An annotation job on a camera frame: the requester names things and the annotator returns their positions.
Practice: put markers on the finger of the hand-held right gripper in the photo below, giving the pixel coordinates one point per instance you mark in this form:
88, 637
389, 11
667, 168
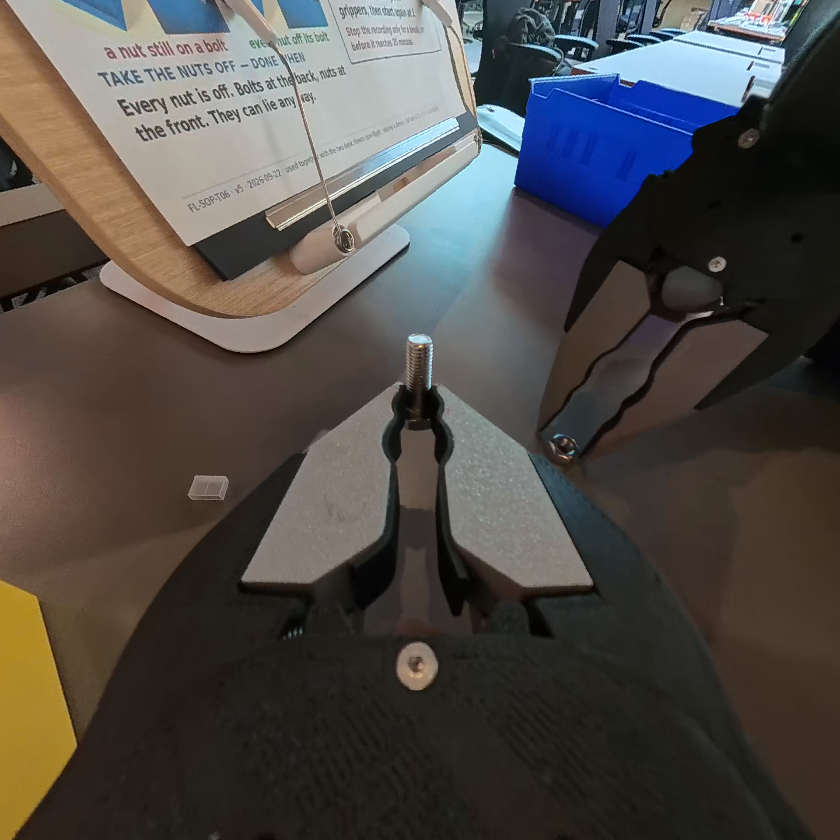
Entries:
702, 361
590, 321

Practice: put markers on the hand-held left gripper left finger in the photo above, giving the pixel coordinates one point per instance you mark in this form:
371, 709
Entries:
321, 518

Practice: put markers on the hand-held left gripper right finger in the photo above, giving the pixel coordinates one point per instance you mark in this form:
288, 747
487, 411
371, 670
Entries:
512, 518

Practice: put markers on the steel hex nut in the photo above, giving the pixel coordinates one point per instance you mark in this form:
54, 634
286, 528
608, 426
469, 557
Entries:
554, 453

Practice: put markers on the steel bolt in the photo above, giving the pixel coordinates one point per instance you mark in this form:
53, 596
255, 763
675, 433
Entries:
419, 367

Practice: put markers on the yellow plastic bin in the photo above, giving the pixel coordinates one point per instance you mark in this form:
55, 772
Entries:
26, 722

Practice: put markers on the small clear plastic piece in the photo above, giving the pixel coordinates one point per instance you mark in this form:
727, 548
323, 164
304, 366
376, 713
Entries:
208, 488

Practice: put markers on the blue plastic bin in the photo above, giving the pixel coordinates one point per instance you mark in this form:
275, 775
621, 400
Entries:
577, 164

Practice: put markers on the white table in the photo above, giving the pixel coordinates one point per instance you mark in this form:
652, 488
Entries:
689, 72

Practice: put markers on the pale rounded object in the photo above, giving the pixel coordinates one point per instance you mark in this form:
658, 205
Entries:
499, 128

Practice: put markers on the wooden document stand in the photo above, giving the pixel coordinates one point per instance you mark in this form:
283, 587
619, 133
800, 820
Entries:
118, 229

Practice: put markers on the printed instruction sheet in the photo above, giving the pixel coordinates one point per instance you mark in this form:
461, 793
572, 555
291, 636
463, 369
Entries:
229, 144

